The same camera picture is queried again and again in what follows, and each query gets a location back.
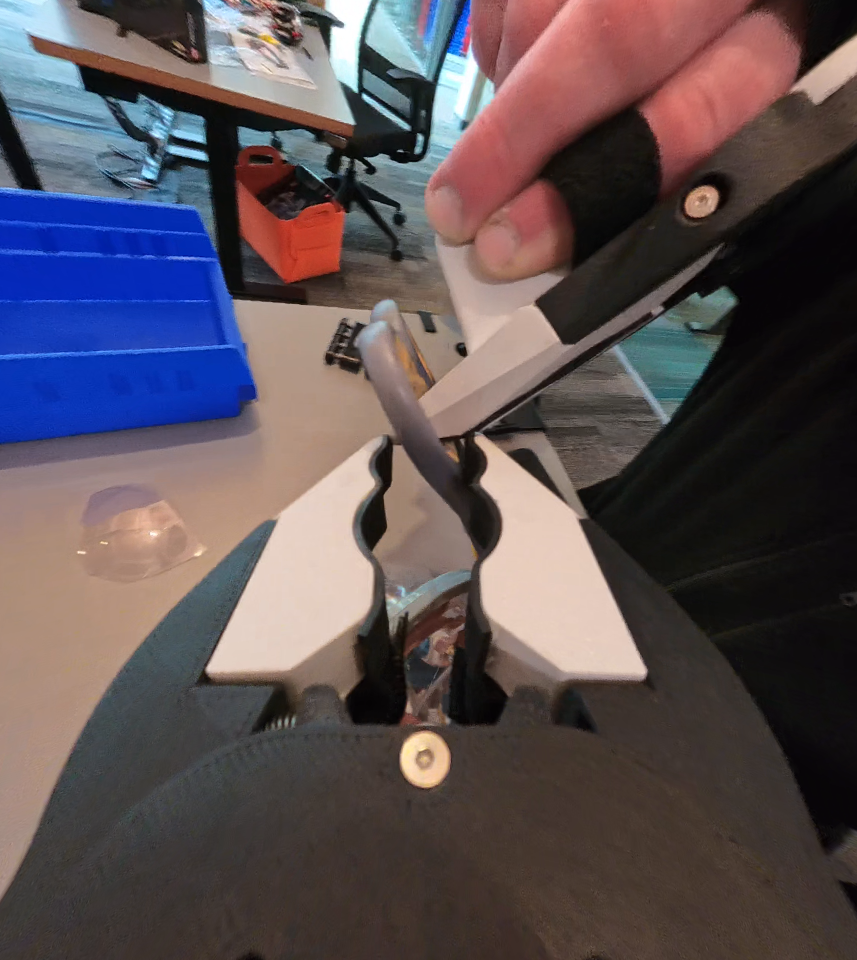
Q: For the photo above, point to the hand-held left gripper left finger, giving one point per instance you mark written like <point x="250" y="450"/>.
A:
<point x="309" y="600"/>

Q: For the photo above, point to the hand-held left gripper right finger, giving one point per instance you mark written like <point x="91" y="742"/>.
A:
<point x="549" y="600"/>

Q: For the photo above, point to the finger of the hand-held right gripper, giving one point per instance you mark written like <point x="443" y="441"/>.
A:
<point x="489" y="300"/>
<point x="549" y="353"/>

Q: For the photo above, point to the clear maze ball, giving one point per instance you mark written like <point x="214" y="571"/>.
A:
<point x="432" y="645"/>

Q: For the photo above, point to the person's right hand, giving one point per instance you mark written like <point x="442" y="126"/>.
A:
<point x="594" y="105"/>

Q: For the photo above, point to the black bit holder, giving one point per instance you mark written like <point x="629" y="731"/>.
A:
<point x="361" y="345"/>

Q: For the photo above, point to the small clear dome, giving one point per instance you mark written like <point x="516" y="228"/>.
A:
<point x="136" y="533"/>

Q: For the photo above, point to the orange bag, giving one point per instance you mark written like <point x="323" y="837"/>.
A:
<point x="291" y="218"/>

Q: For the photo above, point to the person's black clothing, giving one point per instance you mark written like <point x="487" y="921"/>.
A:
<point x="774" y="525"/>

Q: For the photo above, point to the blue storage bin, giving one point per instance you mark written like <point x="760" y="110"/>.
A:
<point x="84" y="315"/>

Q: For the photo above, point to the wooden side table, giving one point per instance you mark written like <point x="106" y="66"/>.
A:
<point x="204" y="75"/>

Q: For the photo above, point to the black printed box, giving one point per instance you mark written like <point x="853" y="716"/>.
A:
<point x="151" y="23"/>

